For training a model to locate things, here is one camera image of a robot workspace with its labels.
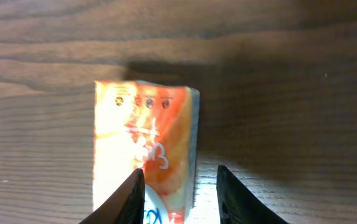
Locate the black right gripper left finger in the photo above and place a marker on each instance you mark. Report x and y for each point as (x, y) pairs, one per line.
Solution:
(125, 205)

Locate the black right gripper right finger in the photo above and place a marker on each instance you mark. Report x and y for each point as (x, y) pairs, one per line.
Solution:
(238, 205)

